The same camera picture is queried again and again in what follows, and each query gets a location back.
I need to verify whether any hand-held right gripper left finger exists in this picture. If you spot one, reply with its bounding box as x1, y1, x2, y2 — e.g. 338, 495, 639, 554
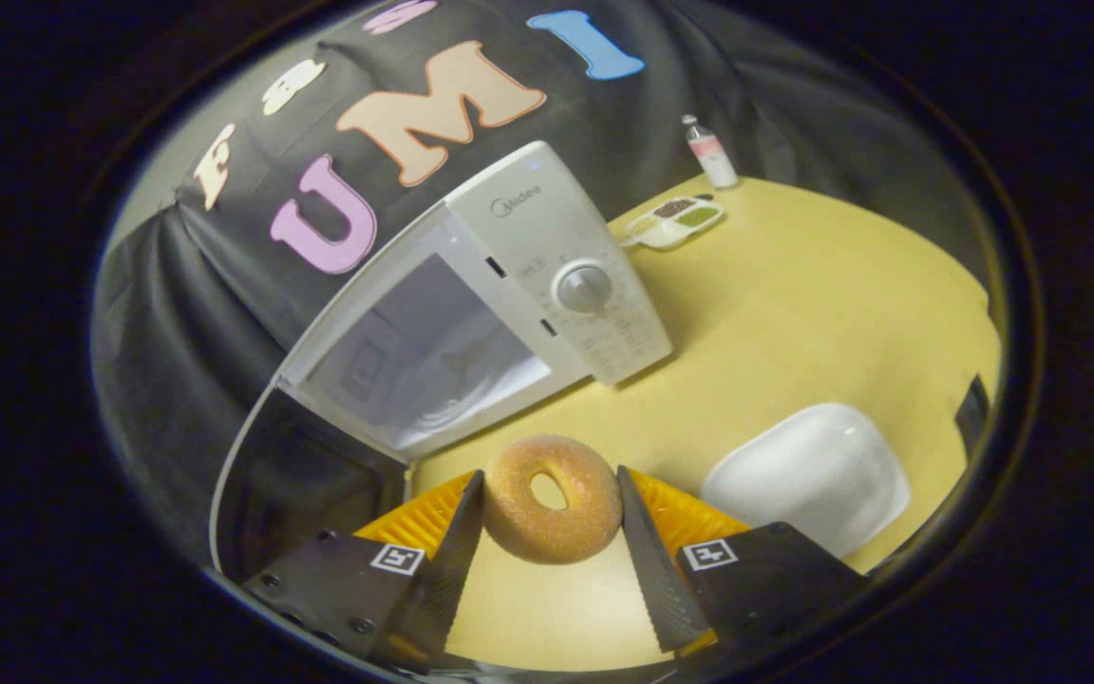
241, 468, 487, 671

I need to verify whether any white rectangular plate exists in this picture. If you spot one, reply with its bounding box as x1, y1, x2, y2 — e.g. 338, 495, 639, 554
701, 402, 912, 559

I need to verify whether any white microwave oven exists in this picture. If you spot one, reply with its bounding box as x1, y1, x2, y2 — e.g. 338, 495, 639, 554
208, 141, 674, 582

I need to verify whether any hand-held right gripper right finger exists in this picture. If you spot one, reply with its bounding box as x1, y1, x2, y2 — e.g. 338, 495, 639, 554
615, 464, 876, 658

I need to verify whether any golden sugared doughnut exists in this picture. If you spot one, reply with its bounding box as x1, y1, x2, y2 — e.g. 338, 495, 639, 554
482, 435, 624, 566

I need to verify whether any small pink-label bottle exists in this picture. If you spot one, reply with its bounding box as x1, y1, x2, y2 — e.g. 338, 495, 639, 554
680, 114, 740, 191

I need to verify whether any white divided spice dish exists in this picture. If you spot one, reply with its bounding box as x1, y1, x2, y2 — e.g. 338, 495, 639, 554
621, 193, 726, 251

